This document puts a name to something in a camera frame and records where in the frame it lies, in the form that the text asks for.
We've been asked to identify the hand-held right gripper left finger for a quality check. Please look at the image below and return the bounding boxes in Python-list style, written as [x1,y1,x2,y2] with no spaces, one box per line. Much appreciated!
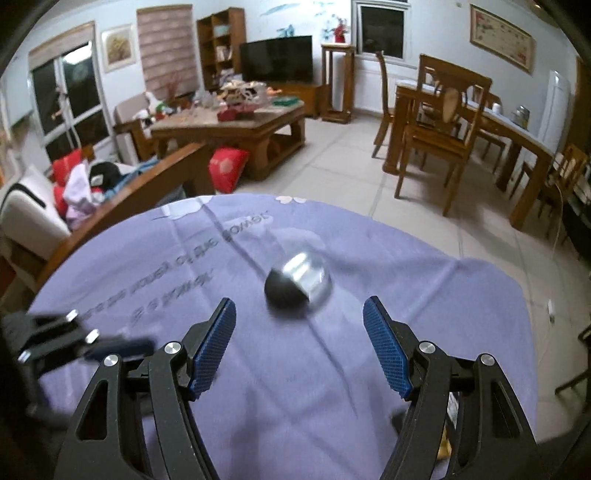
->
[60,298,238,480]

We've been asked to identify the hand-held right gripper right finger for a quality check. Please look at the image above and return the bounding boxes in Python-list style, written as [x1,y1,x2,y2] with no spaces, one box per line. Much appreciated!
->
[362,295,539,480]

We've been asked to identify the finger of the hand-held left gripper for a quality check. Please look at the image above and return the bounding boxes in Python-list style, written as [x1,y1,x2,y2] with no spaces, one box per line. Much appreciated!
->
[18,310,156,378]

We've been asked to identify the purple printed tablecloth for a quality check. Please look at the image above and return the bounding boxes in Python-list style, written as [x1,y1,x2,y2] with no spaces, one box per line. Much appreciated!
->
[28,194,539,480]

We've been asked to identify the wooden sofa white cushions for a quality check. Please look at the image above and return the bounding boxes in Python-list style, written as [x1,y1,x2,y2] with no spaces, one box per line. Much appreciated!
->
[0,143,208,297]

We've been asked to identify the pile of clothes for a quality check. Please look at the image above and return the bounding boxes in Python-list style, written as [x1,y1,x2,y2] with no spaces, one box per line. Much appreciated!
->
[53,154,154,219]

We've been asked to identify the black cap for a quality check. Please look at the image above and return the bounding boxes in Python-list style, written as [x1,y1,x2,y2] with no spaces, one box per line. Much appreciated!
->
[89,161,122,186]

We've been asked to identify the red gift bag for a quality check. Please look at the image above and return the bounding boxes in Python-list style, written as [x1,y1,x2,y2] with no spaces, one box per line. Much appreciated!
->
[209,147,250,194]

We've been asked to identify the wooden coffee table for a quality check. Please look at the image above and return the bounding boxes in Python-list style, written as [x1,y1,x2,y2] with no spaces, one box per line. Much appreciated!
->
[151,99,307,182]

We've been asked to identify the wooden dining chair oval panel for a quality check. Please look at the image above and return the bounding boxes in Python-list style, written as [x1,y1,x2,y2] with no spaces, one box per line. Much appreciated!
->
[394,54,493,217]

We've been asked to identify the glass balcony door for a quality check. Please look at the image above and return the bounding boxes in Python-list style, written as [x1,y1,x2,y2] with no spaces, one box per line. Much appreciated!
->
[28,41,117,161]

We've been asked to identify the red box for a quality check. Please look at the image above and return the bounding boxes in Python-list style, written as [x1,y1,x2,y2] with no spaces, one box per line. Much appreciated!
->
[218,102,257,122]

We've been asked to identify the wooden dining chair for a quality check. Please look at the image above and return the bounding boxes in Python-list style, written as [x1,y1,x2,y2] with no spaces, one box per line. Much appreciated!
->
[372,51,399,159]
[471,85,506,172]
[510,144,590,232]

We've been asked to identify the wooden dining table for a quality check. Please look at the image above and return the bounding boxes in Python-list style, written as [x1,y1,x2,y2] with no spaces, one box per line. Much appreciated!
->
[383,79,555,232]

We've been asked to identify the wooden television cabinet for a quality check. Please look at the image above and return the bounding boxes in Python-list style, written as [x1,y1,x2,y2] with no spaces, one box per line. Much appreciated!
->
[265,83,324,119]

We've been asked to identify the tall wooden stand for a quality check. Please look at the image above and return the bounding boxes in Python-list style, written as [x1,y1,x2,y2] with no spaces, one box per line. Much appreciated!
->
[321,42,356,124]

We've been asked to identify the small framed yellow picture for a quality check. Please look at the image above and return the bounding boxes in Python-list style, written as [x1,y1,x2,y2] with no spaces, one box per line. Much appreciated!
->
[100,24,138,73]

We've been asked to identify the black flat television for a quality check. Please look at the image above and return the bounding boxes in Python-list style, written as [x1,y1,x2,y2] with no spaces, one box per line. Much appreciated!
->
[239,35,314,85]

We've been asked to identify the white standing air conditioner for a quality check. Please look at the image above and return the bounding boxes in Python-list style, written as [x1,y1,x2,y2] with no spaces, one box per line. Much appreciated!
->
[538,70,574,154]

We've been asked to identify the striped roller blind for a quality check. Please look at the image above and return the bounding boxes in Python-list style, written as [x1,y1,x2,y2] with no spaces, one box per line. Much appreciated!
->
[137,4,195,100]

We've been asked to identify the wooden bookshelf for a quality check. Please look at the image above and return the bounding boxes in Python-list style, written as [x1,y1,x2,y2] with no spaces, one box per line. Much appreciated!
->
[196,8,247,91]

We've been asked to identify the dark window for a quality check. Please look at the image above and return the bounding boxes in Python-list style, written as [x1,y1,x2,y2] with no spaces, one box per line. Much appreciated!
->
[352,0,411,63]

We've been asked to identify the framed floral embroidery picture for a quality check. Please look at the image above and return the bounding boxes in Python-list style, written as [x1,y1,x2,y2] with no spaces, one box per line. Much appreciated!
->
[470,4,537,75]

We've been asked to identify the white power cable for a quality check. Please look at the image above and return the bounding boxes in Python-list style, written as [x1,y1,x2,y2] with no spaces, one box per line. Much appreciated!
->
[549,185,567,302]

